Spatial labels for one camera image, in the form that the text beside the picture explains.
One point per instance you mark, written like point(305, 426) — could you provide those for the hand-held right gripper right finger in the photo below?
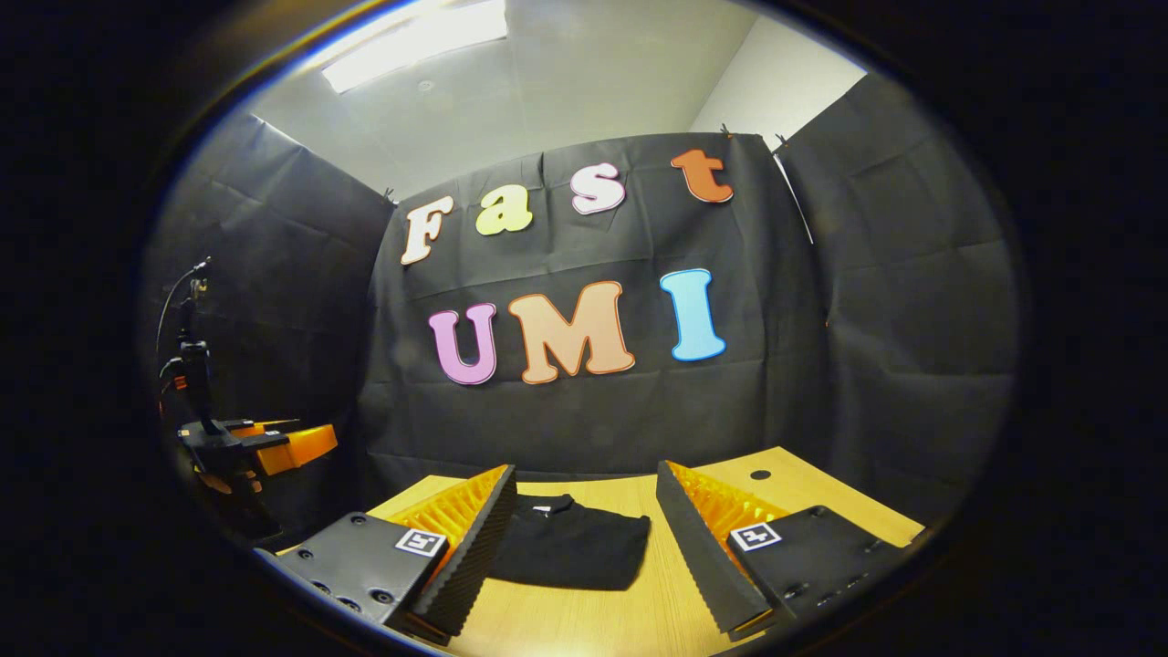
point(703, 557)

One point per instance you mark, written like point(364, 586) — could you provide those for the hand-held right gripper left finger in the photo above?
point(474, 557)

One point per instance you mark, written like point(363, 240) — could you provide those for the ceiling light panel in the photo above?
point(411, 46)

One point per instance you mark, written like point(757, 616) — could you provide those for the black button shirt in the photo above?
point(575, 547)

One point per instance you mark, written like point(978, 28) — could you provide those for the black backdrop cloth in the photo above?
point(593, 411)

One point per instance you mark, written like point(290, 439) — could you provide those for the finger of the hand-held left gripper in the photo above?
point(251, 426)
point(301, 447)

